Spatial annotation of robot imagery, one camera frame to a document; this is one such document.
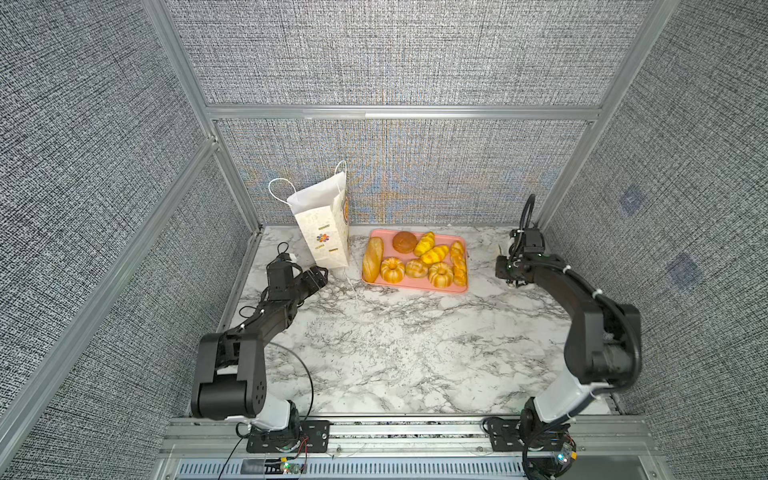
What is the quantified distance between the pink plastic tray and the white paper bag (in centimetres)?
17

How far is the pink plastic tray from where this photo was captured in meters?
1.02

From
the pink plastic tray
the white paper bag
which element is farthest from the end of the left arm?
the pink plastic tray

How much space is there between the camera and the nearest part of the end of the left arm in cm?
72

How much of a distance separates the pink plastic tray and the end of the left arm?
253mm
